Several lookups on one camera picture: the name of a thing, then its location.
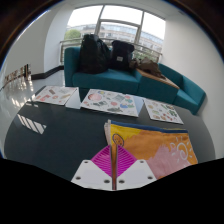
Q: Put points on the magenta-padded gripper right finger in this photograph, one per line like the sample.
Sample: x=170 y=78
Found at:
x=140 y=173

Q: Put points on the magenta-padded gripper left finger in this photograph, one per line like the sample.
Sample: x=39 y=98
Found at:
x=88 y=175

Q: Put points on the yellow orange cartoon print towel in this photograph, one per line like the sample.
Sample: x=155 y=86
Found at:
x=156 y=146

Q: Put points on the white sticker sheet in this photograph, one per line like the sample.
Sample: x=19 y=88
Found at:
x=163 y=111
x=55 y=95
x=111 y=102

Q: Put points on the wooden sofa table top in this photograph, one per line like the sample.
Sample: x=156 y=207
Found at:
x=160 y=80

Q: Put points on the teal sectional sofa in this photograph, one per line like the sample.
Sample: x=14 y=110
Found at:
x=110 y=81

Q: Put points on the brown jacket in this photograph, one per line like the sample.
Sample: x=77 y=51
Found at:
x=150 y=66

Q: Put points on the black backpack with label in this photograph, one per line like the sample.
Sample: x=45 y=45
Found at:
x=120 y=55

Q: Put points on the black bulky backpack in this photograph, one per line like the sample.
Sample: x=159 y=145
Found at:
x=93 y=55

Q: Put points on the group of chairs and tables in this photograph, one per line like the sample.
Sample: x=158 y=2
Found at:
x=18 y=74

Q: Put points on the metal window railing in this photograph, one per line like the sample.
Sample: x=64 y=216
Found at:
x=146 y=50

